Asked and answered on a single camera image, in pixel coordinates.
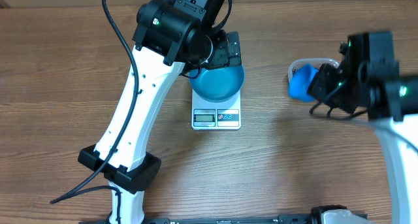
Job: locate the white digital kitchen scale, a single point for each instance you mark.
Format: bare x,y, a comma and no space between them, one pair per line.
206,115

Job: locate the clear plastic container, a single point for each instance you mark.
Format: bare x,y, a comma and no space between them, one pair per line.
316,62

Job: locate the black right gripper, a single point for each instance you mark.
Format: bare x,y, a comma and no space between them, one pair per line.
327,79

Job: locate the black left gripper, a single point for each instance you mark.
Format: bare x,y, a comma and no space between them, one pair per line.
224,59

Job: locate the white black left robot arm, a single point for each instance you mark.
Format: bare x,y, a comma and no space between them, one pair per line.
173,38

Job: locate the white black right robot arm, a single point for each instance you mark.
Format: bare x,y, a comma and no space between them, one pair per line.
369,77

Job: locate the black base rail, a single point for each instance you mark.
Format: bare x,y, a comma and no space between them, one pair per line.
320,214

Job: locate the teal metal bowl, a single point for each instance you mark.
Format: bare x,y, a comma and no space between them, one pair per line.
218,85

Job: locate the blue plastic measuring scoop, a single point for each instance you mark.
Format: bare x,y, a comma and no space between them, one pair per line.
300,81

